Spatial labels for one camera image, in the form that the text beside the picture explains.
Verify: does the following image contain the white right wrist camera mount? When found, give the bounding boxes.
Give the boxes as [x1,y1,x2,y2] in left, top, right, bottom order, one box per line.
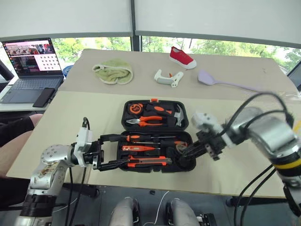
[190,112,237,149]

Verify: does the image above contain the slotted screwdriver black orange handle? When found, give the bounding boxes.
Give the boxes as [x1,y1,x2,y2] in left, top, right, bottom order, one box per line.
[117,134,176,143]

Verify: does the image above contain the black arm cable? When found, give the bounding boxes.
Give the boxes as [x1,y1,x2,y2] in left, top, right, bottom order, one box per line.
[64,116,91,226]
[222,91,295,226]

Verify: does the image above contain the blue round object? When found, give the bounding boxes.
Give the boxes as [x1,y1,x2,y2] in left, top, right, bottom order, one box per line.
[63,65,74,79]

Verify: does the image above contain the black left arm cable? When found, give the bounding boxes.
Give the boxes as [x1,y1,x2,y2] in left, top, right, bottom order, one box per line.
[64,116,91,226]

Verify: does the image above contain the orange test pen screwdriver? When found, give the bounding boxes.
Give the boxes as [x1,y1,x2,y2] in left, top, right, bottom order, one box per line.
[121,145,161,152]

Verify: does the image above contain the purple silicone spatula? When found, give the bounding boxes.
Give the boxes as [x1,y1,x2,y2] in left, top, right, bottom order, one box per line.
[197,69,262,92]

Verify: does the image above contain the black tape roll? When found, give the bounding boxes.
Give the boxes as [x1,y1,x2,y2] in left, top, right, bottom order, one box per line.
[175,143,189,155]

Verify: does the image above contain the grey rounded knee cover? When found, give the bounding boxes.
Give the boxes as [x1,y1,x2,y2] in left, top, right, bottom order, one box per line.
[165,198,201,226]
[110,197,140,226]

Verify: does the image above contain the dark window mullion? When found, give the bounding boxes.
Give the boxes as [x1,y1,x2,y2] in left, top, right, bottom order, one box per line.
[129,0,143,53]

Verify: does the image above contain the black bottle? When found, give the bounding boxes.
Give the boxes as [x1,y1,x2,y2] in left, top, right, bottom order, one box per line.
[0,59,15,82]

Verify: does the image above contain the thin white floor cable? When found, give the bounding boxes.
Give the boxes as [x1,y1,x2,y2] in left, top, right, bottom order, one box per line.
[52,197,79,210]

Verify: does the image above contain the claw hammer orange black handle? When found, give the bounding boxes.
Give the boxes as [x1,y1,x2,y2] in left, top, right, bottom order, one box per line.
[147,105,187,128]

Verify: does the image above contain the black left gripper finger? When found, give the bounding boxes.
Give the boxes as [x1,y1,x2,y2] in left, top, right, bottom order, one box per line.
[93,159,130,171]
[97,133,129,152]

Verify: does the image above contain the orange handled pliers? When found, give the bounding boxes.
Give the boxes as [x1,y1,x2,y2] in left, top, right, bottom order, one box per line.
[126,115,164,128]

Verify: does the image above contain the red child's shoe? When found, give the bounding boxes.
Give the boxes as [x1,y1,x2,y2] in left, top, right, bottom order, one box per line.
[169,46,198,70]

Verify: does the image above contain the orange black utility knife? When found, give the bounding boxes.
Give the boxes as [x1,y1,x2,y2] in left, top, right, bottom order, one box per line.
[125,155,173,168]

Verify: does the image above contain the white roller blind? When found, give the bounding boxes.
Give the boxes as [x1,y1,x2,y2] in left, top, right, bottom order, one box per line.
[0,0,135,40]
[134,0,301,49]

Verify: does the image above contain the white plastic toy drill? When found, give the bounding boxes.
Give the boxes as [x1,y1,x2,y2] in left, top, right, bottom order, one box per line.
[153,68,184,89]

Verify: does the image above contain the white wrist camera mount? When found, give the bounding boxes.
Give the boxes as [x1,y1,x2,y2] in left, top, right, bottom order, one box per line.
[72,127,94,168]
[190,112,237,149]

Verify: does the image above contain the Phillips screwdriver black orange handle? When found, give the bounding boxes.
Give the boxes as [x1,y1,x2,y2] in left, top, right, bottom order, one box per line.
[134,139,189,148]

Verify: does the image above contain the orange black tape measure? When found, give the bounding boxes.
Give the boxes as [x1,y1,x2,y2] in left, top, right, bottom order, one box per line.
[128,103,144,115]

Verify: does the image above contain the black smartphone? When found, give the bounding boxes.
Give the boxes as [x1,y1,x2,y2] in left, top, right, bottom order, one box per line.
[32,87,56,108]

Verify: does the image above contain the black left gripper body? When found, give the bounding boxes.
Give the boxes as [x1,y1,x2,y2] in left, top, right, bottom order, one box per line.
[82,140,105,167]

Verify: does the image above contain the person's bare leg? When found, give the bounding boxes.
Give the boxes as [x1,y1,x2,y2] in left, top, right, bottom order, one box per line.
[0,130,34,180]

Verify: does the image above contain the black tool case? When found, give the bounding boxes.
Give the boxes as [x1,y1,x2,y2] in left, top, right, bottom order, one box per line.
[117,98,197,174]

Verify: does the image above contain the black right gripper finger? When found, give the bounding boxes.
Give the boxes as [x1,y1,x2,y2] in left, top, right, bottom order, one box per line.
[177,149,209,163]
[182,140,208,156]

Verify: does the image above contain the grey laptop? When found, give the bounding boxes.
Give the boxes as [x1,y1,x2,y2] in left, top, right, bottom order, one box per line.
[0,37,65,105]

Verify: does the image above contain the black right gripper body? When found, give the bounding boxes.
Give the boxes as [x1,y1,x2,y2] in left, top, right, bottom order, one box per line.
[196,130,228,161]

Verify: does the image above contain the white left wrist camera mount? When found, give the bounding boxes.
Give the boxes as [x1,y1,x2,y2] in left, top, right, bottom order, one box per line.
[72,127,94,168]

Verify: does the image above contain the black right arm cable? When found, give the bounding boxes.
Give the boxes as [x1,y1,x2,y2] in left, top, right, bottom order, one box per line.
[222,91,295,226]

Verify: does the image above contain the person's leg in black shorts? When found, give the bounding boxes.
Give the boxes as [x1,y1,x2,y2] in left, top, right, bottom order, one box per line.
[0,113,44,148]

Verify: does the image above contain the green towel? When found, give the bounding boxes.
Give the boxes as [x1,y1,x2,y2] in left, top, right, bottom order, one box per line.
[92,58,134,86]

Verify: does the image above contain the dark monitor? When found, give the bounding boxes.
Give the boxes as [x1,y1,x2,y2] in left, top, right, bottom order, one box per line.
[286,63,301,91]

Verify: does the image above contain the black table frame beam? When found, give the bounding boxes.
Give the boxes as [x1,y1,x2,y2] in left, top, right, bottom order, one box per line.
[63,183,101,199]

